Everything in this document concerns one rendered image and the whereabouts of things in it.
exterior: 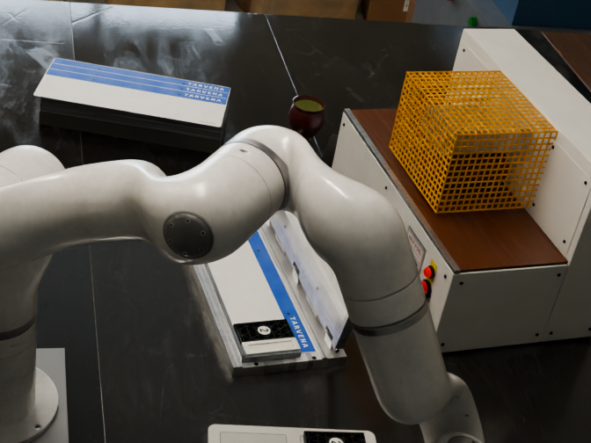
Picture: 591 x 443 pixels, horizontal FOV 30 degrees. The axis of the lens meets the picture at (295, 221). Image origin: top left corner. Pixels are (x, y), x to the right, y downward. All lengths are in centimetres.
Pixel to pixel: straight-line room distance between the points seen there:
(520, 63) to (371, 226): 109
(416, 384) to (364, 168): 100
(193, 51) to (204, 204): 171
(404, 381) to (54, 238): 47
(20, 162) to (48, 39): 136
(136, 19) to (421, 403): 192
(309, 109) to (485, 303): 72
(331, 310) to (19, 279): 60
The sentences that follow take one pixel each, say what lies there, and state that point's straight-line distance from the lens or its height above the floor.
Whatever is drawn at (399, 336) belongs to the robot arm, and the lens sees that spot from 123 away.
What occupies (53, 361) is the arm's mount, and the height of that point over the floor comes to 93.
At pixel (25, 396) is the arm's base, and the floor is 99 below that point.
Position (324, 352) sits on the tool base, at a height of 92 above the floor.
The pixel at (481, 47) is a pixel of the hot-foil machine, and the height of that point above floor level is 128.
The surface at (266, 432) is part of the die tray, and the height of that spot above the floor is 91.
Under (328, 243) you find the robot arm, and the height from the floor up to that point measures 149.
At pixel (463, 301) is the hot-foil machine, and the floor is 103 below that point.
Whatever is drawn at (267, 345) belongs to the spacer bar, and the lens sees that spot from 190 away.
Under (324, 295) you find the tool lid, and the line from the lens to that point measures 195.
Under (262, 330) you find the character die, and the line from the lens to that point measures 193.
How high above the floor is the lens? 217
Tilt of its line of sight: 34 degrees down
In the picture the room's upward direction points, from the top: 11 degrees clockwise
